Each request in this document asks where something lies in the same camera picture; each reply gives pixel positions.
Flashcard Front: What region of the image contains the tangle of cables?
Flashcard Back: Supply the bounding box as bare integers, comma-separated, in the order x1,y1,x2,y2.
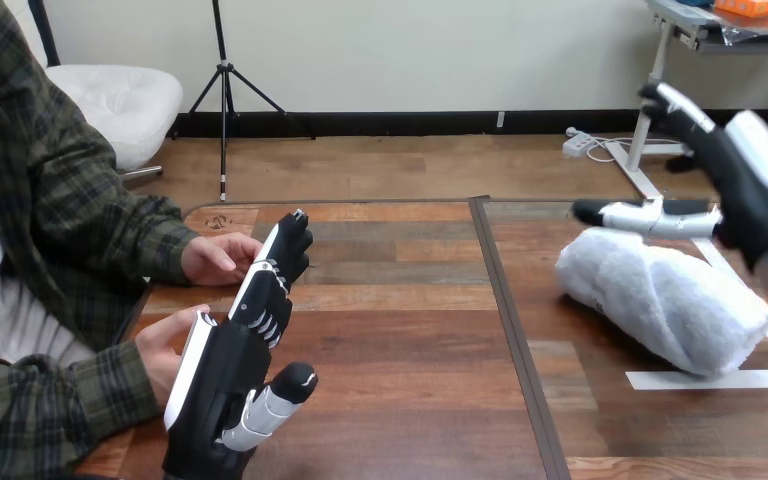
585,135,685,164

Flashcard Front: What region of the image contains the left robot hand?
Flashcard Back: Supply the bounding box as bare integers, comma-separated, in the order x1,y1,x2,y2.
161,209,320,480

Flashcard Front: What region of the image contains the person's body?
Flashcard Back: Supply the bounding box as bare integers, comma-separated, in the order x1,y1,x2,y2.
0,0,160,372

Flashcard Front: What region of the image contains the rolled white towel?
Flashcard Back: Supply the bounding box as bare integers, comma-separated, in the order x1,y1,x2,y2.
554,226,768,379

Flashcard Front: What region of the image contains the white cushioned chair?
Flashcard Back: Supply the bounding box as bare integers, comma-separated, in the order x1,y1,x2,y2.
3,0,185,183

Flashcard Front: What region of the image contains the white desk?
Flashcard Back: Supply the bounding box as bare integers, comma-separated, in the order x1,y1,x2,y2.
603,0,768,200

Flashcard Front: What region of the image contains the orange thing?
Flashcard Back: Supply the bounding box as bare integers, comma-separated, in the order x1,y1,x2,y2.
713,0,768,19

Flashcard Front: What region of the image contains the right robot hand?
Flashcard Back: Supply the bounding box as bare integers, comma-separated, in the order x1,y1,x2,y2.
570,82,768,272

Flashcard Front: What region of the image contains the person's forearm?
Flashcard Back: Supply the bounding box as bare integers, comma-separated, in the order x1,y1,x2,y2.
0,341,164,480
39,125,198,293

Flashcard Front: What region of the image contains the black tripod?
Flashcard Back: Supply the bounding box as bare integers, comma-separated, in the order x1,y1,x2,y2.
171,0,318,203

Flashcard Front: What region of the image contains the white power strip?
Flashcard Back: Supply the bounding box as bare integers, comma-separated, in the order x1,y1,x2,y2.
561,127,596,159

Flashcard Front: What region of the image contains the person's hand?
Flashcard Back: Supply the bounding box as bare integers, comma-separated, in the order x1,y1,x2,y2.
134,303,212,409
180,231,264,287

